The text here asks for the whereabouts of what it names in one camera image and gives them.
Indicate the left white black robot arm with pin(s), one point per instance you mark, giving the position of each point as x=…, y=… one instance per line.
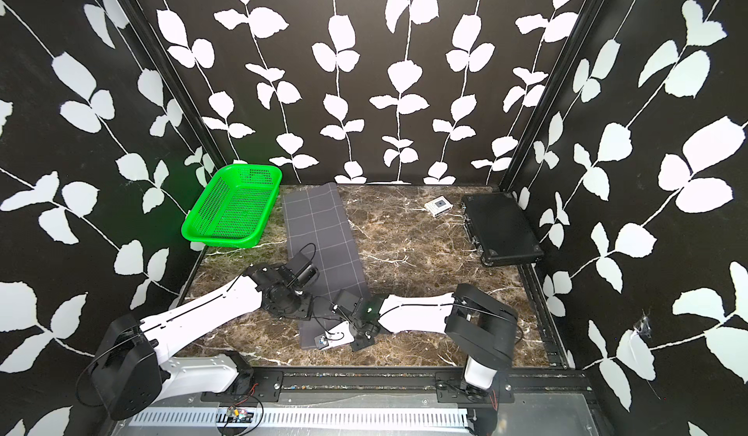
x=137, y=364

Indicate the small white tag card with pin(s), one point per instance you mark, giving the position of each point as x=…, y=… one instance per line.
x=438, y=206

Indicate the grey grid pillowcase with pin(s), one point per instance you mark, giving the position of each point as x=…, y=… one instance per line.
x=317, y=223

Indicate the black flat case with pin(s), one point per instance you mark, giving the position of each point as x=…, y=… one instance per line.
x=499, y=231

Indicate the green plastic basket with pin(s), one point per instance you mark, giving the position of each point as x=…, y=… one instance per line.
x=235, y=207

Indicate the small circuit board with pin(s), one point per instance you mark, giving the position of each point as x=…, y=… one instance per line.
x=240, y=417

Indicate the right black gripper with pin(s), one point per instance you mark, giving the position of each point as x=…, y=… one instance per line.
x=355, y=345

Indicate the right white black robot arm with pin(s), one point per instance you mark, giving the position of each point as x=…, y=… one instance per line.
x=482, y=327

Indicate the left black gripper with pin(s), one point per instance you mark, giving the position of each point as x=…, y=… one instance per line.
x=305, y=311

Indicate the white perforated strip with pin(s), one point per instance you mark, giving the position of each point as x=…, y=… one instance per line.
x=318, y=418

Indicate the black front mounting rail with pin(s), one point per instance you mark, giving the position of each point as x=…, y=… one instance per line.
x=446, y=383

